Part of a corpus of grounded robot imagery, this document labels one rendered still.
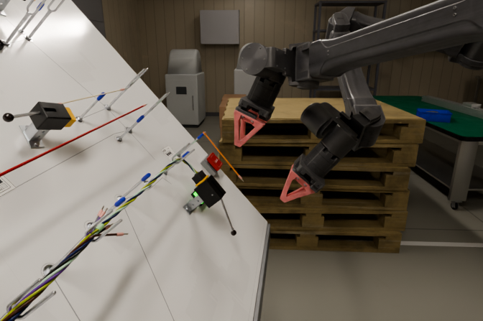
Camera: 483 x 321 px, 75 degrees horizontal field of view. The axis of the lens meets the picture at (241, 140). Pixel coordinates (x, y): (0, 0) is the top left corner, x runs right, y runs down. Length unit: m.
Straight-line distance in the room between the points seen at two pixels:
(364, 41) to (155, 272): 0.51
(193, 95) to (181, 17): 1.81
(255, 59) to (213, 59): 6.20
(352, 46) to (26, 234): 0.53
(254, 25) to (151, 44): 2.14
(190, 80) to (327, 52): 5.26
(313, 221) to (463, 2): 2.10
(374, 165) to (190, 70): 4.17
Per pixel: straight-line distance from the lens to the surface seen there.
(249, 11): 6.75
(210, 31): 6.49
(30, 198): 0.56
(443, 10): 0.43
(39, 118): 0.58
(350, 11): 1.06
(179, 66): 5.91
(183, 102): 5.85
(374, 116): 0.69
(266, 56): 0.58
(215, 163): 0.96
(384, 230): 2.59
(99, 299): 0.54
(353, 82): 0.80
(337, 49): 0.54
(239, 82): 5.84
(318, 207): 2.39
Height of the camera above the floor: 1.44
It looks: 16 degrees down
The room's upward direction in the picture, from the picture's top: straight up
